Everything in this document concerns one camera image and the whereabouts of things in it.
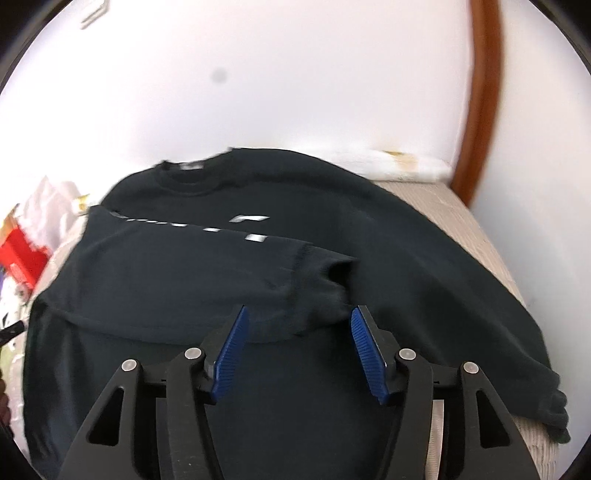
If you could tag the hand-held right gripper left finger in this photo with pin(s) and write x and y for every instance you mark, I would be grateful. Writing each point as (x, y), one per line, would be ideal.
(228, 355)

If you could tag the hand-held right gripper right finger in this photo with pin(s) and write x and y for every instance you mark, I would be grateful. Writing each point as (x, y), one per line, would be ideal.
(369, 355)

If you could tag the black sweater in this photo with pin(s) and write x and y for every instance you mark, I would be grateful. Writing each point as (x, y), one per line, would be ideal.
(277, 240)

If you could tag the striped bed mattress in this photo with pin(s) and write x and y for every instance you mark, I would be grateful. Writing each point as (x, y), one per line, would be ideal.
(461, 221)

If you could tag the white sheet with yellow prints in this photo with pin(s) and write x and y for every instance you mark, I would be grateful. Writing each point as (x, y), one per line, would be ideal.
(397, 166)

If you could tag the red paper bag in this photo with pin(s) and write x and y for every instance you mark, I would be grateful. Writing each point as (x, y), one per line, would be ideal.
(21, 258)

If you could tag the white shopping bag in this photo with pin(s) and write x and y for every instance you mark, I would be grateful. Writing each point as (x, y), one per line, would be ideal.
(51, 207)

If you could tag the brown wooden baseboard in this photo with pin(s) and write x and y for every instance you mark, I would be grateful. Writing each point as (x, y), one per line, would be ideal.
(485, 92)

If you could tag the white wall switch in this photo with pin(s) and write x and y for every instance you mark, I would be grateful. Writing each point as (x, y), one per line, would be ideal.
(94, 14)

